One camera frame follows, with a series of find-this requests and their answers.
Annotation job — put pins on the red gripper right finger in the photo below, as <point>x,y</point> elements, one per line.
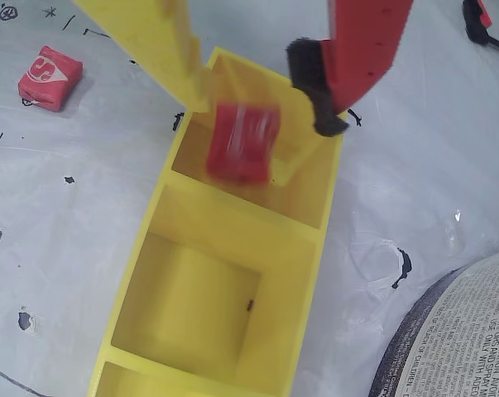
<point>365,41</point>

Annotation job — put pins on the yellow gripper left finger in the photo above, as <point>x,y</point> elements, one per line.
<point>150,33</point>

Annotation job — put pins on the red candy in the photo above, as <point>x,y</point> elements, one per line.
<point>46,78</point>
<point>241,144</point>

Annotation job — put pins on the yellow three-compartment box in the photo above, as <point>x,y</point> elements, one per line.
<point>232,223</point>

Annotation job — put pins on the black and red bar clamp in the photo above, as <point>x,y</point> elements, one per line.
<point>476,25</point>

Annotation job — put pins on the white plastic table cover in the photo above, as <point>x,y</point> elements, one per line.
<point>46,248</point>

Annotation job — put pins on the spray can with printed label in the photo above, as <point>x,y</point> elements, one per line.
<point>472,331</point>

